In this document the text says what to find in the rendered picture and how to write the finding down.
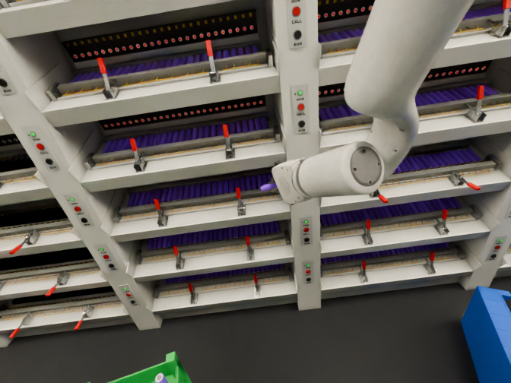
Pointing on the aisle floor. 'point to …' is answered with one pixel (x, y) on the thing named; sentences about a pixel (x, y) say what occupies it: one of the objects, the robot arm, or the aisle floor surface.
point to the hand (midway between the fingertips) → (277, 185)
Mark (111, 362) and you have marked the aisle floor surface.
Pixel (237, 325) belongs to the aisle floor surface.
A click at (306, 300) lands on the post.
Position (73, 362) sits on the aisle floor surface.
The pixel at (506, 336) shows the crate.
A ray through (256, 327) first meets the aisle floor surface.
